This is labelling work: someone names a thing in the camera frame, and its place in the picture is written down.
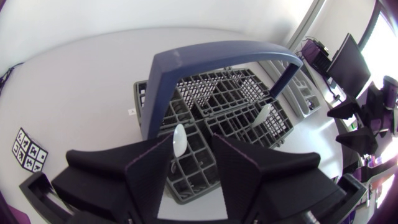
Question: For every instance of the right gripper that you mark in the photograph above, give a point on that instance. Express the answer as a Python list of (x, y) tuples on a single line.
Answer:
[(381, 107)]

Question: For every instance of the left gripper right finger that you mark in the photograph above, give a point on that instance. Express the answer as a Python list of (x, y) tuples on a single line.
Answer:
[(248, 177)]

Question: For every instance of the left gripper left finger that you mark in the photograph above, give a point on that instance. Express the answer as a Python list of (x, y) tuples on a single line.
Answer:
[(143, 174)]

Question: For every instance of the grey cutlery tray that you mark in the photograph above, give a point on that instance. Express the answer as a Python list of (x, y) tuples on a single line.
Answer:
[(299, 93)]

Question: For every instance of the grey cutlery basket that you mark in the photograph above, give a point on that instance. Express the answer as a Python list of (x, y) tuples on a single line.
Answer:
[(192, 60)]

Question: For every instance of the pale plastic spoon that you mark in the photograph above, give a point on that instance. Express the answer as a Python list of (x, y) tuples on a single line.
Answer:
[(180, 140), (262, 114)]

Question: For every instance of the dark screen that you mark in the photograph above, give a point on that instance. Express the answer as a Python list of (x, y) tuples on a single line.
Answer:
[(349, 67)]

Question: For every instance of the black-and-white patterned cube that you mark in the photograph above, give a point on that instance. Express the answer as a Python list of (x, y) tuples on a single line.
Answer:
[(29, 154)]

